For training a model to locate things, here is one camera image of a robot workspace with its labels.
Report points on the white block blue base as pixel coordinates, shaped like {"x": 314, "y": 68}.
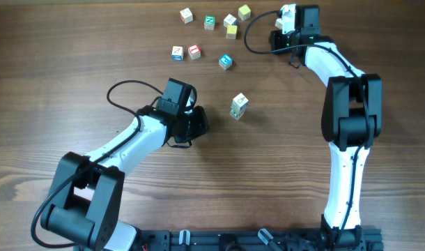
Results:
{"x": 177, "y": 53}

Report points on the green V block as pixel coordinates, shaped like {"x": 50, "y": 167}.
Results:
{"x": 237, "y": 110}

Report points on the yellow block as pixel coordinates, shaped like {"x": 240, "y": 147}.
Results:
{"x": 231, "y": 31}

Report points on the red L block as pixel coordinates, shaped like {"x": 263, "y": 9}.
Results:
{"x": 194, "y": 51}

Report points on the yellow-green top block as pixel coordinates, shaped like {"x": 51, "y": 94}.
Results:
{"x": 244, "y": 12}

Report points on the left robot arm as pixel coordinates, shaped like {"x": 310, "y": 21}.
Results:
{"x": 82, "y": 207}

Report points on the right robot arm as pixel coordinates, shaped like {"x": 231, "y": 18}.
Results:
{"x": 351, "y": 118}

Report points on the white block top left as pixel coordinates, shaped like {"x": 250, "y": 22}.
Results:
{"x": 186, "y": 15}

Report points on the white block blue bottom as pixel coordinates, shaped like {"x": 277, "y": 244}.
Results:
{"x": 240, "y": 100}

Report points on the white picture block far right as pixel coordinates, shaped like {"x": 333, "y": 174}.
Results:
{"x": 279, "y": 23}

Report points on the white teal-edged block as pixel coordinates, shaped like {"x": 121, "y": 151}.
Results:
{"x": 236, "y": 115}

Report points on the white block blue side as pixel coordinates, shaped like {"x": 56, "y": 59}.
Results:
{"x": 230, "y": 20}

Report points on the blue P block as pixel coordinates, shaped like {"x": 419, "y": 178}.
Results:
{"x": 225, "y": 61}

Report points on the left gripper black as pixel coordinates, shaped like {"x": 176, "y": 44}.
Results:
{"x": 203, "y": 128}

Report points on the green N block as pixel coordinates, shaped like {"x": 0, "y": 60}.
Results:
{"x": 209, "y": 22}

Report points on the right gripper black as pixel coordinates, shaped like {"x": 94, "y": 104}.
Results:
{"x": 274, "y": 38}

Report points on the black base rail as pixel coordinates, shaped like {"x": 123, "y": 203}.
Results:
{"x": 263, "y": 239}

